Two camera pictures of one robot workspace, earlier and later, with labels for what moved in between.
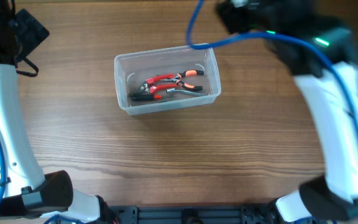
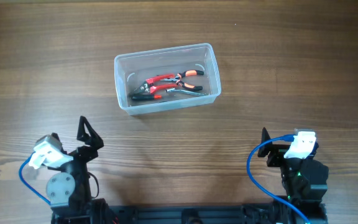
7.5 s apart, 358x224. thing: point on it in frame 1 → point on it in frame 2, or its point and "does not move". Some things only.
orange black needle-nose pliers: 186,73 does not move
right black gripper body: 251,17 → 278,152
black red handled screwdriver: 146,97 does not move
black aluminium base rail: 217,214 does not move
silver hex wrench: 173,91 does not move
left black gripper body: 29,34 → 82,155
